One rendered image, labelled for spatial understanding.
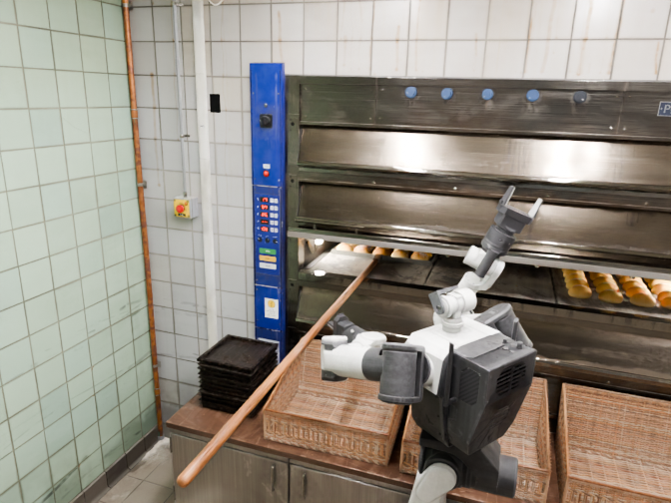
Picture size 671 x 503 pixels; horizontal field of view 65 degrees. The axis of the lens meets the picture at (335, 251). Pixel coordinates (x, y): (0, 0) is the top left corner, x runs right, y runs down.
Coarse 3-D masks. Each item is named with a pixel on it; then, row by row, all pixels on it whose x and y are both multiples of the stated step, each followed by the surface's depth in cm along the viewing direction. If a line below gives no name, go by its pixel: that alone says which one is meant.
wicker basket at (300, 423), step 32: (320, 352) 259; (288, 384) 248; (320, 384) 260; (352, 384) 255; (288, 416) 220; (320, 416) 242; (352, 416) 243; (384, 416) 244; (320, 448) 220; (352, 448) 216; (384, 448) 222
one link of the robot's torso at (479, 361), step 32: (448, 352) 131; (480, 352) 135; (512, 352) 136; (448, 384) 133; (480, 384) 130; (512, 384) 143; (416, 416) 150; (448, 416) 140; (480, 416) 131; (512, 416) 145; (480, 448) 143
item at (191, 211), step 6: (174, 198) 261; (180, 198) 260; (186, 198) 260; (192, 198) 261; (174, 204) 261; (180, 204) 260; (192, 204) 260; (174, 210) 263; (186, 210) 260; (192, 210) 261; (180, 216) 262; (186, 216) 261; (192, 216) 262
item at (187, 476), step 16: (368, 272) 255; (352, 288) 231; (336, 304) 213; (320, 320) 197; (304, 336) 185; (272, 384) 156; (256, 400) 147; (240, 416) 139; (224, 432) 132; (208, 448) 126; (192, 464) 121; (192, 480) 119
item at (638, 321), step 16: (304, 272) 257; (320, 272) 257; (368, 288) 248; (384, 288) 245; (400, 288) 242; (416, 288) 240; (432, 288) 240; (480, 304) 232; (496, 304) 230; (512, 304) 228; (528, 304) 225; (544, 304) 225; (560, 304) 226; (592, 320) 219; (608, 320) 217; (624, 320) 215; (640, 320) 213; (656, 320) 212
